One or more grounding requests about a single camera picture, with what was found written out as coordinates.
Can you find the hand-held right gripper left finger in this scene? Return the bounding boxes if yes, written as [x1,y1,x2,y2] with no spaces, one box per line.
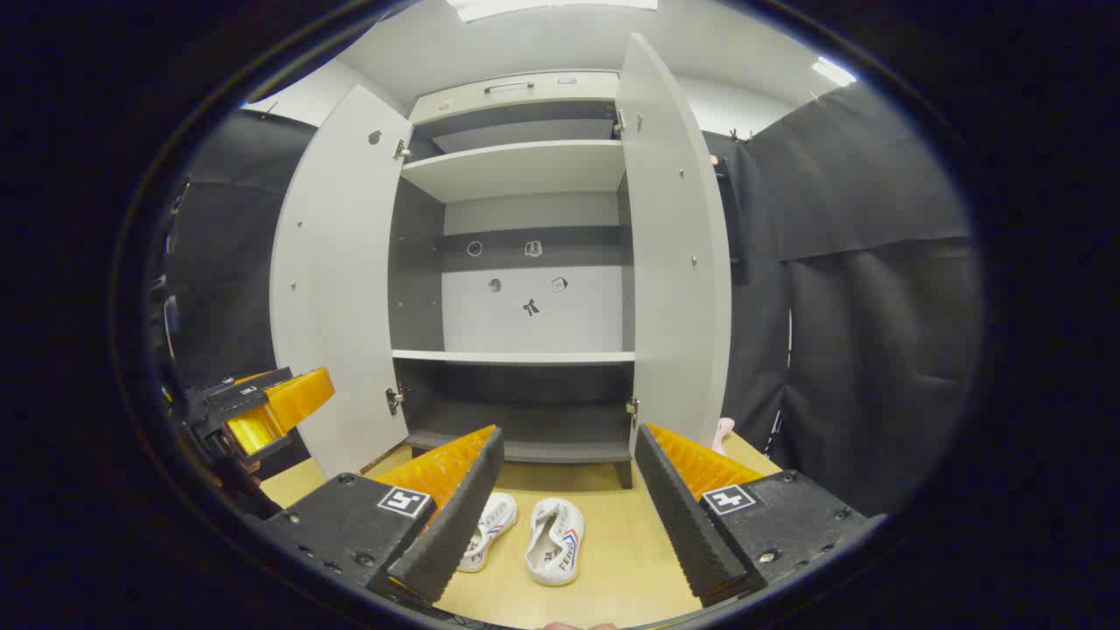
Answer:
[262,425,506,606]

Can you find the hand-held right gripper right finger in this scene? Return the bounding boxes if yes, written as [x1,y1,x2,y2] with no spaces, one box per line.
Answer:
[634,423,876,607]

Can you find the white shoe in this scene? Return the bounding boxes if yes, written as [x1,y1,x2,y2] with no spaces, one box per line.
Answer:
[525,498,585,587]
[455,493,518,574]

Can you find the grey shoe cabinet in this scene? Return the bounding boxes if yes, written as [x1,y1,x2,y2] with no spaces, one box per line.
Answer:
[388,70,638,489]

